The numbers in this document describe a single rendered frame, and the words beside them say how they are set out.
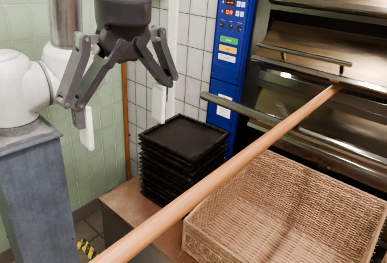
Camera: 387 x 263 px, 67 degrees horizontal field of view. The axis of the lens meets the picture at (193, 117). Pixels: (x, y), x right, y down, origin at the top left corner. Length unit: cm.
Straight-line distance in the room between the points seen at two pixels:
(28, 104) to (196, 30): 79
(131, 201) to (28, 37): 88
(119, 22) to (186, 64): 111
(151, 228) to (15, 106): 70
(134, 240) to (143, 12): 30
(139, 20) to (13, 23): 117
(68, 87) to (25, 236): 94
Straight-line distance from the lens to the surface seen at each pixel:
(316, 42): 116
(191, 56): 146
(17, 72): 101
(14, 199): 117
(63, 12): 101
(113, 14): 40
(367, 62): 110
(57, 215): 129
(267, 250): 127
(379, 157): 81
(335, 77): 104
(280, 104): 128
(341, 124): 122
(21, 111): 105
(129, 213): 135
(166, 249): 122
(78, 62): 40
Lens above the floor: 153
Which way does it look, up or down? 27 degrees down
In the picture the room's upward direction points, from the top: 4 degrees clockwise
